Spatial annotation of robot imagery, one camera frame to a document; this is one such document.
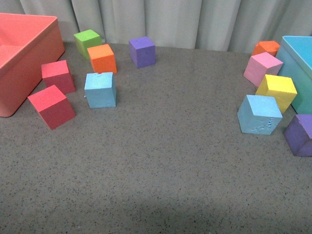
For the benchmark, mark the red foam block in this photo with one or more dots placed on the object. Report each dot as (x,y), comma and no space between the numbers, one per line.
(53,106)
(58,74)

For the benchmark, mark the orange foam block right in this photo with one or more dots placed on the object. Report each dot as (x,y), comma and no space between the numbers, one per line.
(270,47)

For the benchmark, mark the orange foam block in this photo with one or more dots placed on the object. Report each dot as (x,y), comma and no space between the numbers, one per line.
(102,59)
(270,47)

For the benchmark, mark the grey curtain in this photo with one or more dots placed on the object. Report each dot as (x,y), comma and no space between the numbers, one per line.
(220,25)

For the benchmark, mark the orange foam block left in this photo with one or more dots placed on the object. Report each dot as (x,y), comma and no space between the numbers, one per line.
(102,59)

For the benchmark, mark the red foam block front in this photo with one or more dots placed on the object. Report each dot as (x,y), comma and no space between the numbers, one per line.
(53,106)

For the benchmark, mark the pink foam block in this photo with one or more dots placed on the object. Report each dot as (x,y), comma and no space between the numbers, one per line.
(259,65)

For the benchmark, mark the light blue plastic bin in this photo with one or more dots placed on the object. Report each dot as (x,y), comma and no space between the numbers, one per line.
(296,54)

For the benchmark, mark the purple foam block rear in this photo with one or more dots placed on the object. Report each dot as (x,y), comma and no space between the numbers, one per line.
(142,51)

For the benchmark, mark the yellow foam block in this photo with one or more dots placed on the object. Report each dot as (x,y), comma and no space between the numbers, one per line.
(279,87)

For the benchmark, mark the blue foam block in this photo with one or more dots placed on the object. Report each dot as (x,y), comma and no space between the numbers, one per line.
(100,90)
(259,115)

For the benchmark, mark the purple foam block right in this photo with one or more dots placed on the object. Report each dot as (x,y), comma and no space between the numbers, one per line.
(298,135)

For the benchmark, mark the red foam block rear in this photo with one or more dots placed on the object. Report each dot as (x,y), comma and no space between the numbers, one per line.
(58,74)

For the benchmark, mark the red plastic bin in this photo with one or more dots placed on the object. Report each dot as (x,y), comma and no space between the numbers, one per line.
(26,42)

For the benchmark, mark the green foam block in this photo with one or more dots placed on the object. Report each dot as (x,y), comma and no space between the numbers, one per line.
(85,40)

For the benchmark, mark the purple foam block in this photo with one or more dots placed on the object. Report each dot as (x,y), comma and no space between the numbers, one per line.
(142,51)
(298,135)

